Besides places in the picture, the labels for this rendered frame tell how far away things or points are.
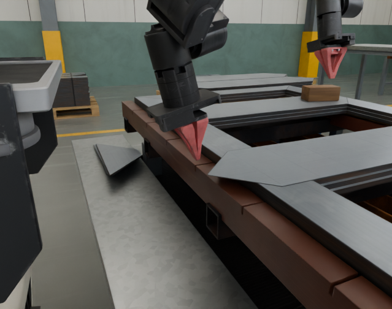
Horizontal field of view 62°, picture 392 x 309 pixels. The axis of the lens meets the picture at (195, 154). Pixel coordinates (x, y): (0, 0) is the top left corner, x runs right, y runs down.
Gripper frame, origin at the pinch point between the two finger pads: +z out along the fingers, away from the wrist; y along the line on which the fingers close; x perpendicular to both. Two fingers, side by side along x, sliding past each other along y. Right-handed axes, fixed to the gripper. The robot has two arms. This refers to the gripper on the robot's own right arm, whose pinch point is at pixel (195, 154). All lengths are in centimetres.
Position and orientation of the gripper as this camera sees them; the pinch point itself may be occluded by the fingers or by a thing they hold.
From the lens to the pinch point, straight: 53.1
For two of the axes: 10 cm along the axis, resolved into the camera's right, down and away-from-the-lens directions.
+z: 2.3, 8.8, 4.1
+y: -9.0, 3.6, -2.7
